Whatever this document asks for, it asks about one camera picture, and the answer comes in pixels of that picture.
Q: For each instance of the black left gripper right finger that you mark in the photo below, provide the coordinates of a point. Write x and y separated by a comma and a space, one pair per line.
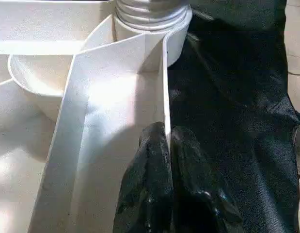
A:
198, 194

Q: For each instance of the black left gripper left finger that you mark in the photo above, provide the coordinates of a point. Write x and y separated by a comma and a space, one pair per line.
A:
145, 194

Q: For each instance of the white plastic table leg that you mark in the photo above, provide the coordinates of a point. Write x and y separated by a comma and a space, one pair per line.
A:
152, 12

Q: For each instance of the black work mat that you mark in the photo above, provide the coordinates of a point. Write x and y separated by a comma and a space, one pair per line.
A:
237, 97

